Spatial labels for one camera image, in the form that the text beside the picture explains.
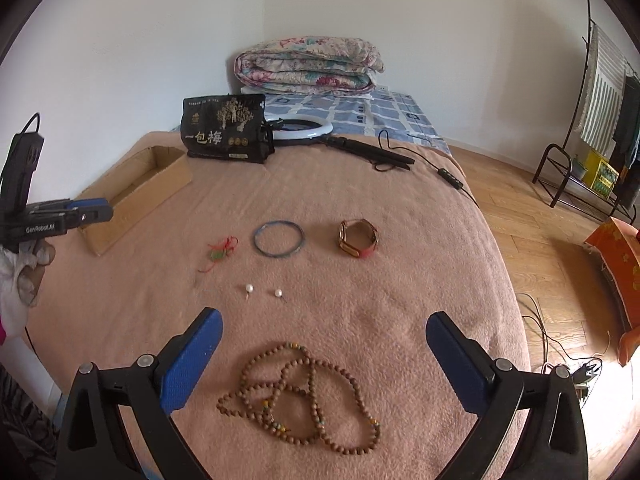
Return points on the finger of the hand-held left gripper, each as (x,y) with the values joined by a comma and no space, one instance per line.
(95,215)
(90,204)

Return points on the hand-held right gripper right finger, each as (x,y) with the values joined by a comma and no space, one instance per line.
(455,360)

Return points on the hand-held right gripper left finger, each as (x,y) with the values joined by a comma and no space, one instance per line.
(192,360)

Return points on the cardboard box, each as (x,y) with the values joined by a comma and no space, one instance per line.
(165,175)

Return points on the pearl earring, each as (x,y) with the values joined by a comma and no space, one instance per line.
(248,288)
(278,292)

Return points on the blue bangle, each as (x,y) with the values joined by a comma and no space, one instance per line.
(255,241)

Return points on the red and gold wristwatch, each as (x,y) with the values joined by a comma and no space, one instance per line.
(369,246)

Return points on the person's left hand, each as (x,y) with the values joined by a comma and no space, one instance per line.
(30,275)

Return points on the pink blanket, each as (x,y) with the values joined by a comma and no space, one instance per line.
(350,300)

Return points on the black power plug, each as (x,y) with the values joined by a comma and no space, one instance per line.
(585,372)

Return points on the black snack bag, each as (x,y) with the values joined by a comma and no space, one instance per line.
(225,130)

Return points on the orange patterned box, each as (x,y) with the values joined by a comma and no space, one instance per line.
(617,265)

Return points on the black metal clothes rack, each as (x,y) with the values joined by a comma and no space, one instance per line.
(555,152)

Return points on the yellow box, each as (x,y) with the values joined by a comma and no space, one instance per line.
(602,172)

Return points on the blue checked bed sheet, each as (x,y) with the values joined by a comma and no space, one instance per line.
(370,115)

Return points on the folded floral quilt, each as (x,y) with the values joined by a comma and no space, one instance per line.
(310,62)

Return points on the dark hanging clothes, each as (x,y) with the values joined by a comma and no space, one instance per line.
(630,125)

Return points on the striped towel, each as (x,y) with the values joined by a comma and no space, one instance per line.
(602,95)

